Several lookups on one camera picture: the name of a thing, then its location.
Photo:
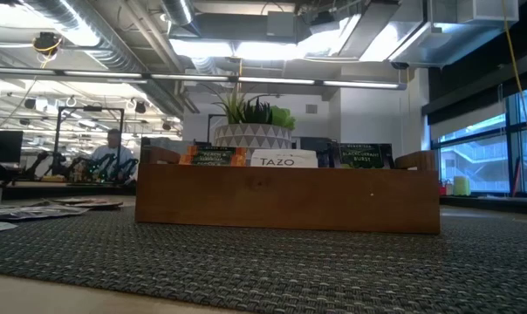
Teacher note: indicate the potted green succulent plant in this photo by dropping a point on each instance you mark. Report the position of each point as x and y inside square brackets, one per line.
[252, 136]

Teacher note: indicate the wooden tea organizer tray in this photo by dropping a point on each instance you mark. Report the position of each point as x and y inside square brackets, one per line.
[289, 200]

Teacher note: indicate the grey woven placemat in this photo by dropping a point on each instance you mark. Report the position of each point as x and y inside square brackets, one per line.
[246, 270]

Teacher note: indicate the long linear light fixture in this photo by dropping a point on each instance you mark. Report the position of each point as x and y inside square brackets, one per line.
[276, 81]

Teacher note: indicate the person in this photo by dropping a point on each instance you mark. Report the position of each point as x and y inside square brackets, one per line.
[113, 150]

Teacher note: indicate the yellow-green cylinder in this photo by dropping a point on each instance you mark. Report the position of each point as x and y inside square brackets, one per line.
[462, 186]

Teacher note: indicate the black computer monitor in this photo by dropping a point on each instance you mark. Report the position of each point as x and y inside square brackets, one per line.
[4, 147]

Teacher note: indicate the silver round air duct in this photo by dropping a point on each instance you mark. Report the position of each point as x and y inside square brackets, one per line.
[115, 61]

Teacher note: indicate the black stand frame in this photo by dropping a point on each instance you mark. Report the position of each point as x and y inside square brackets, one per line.
[91, 108]

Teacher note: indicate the silver rectangular air duct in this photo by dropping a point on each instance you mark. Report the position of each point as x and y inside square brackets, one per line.
[442, 39]

